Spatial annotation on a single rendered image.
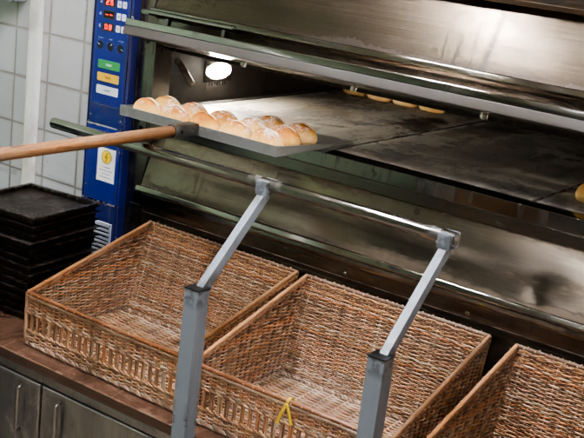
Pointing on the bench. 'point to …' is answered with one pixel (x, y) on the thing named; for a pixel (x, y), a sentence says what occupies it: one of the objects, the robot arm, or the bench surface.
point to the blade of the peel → (235, 135)
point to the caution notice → (106, 165)
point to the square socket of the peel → (185, 129)
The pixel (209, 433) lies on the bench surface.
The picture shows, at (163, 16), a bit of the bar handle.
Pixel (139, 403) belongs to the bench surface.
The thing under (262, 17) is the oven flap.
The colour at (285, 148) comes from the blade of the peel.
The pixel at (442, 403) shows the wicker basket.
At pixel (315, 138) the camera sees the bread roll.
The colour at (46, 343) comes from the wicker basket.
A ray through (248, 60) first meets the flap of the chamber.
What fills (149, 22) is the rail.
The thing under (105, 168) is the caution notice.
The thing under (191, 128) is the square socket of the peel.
